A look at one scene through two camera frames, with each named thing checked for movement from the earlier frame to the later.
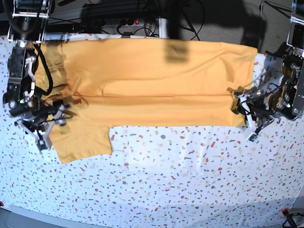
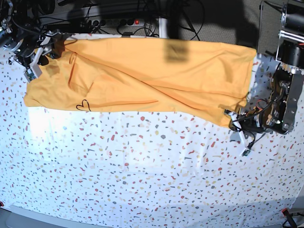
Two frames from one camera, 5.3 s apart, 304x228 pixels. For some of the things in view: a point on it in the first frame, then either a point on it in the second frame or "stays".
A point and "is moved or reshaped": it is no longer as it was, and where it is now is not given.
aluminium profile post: [163, 27] stays
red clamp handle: [285, 212] stays
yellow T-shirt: [138, 82] is moved or reshaped
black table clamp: [127, 34] stays
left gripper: [32, 115] to [51, 42]
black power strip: [114, 23] stays
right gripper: [264, 106] to [258, 120]
